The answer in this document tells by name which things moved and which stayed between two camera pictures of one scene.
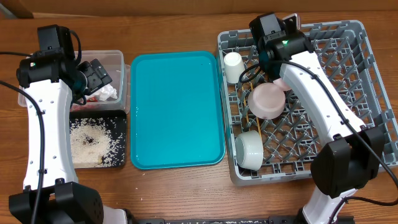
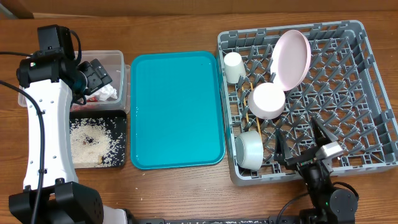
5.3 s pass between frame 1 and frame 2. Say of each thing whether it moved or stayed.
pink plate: moved
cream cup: stayed
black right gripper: moved
